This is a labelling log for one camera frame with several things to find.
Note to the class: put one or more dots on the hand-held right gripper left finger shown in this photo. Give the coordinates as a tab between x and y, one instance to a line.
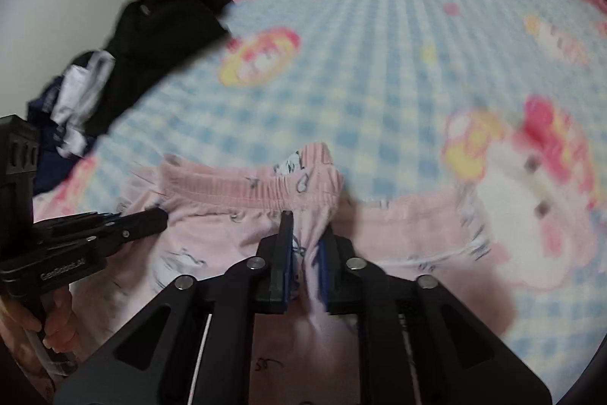
287	272

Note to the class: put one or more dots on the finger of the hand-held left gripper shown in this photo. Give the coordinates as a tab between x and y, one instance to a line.
71	222
137	227

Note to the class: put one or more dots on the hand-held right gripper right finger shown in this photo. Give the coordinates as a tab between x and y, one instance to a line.
322	272

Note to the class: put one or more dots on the pink printed pajama pants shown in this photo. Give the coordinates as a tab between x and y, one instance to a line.
213	215

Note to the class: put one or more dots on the person's left hand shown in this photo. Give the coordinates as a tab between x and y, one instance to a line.
59	319

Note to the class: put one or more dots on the navy garment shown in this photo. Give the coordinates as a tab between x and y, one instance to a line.
52	167

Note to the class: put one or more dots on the white striped garment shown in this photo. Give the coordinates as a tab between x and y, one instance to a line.
78	96

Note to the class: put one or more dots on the black garment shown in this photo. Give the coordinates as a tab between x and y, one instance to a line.
156	44

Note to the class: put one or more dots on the blue checkered printed blanket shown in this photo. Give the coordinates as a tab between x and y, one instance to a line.
379	77

